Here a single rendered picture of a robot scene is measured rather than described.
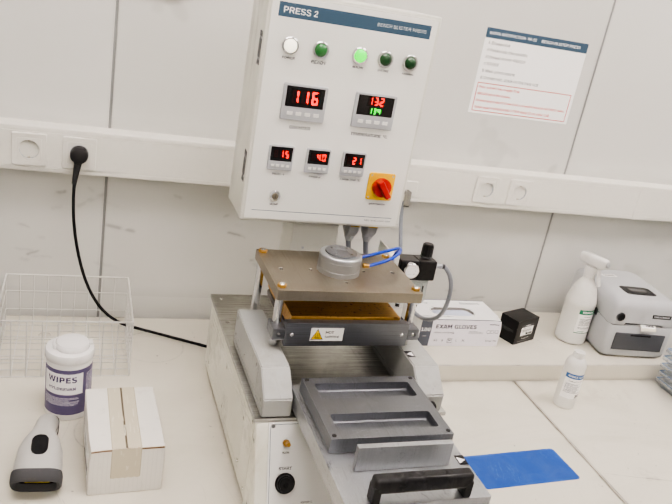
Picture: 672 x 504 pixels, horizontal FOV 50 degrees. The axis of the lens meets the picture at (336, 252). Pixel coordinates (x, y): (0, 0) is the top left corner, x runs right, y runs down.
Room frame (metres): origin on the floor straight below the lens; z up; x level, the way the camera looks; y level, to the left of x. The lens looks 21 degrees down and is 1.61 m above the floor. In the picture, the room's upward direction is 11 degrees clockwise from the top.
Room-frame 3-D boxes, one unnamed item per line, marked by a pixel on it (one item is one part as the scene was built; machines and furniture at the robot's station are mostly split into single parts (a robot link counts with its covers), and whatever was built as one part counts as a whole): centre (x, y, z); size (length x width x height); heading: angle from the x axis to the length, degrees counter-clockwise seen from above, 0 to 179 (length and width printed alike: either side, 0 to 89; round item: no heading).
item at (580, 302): (1.84, -0.68, 0.92); 0.09 x 0.08 x 0.25; 42
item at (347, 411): (1.00, -0.11, 0.98); 0.20 x 0.17 x 0.03; 112
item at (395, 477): (0.82, -0.17, 0.99); 0.15 x 0.02 x 0.04; 112
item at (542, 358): (1.79, -0.52, 0.77); 0.84 x 0.30 x 0.04; 110
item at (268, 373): (1.12, 0.09, 0.96); 0.25 x 0.05 x 0.07; 22
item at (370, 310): (1.24, -0.02, 1.07); 0.22 x 0.17 x 0.10; 112
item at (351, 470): (0.95, -0.12, 0.97); 0.30 x 0.22 x 0.08; 22
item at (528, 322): (1.78, -0.51, 0.83); 0.09 x 0.06 x 0.07; 132
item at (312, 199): (1.40, 0.06, 1.25); 0.33 x 0.16 x 0.64; 112
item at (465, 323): (1.72, -0.32, 0.83); 0.23 x 0.12 x 0.07; 110
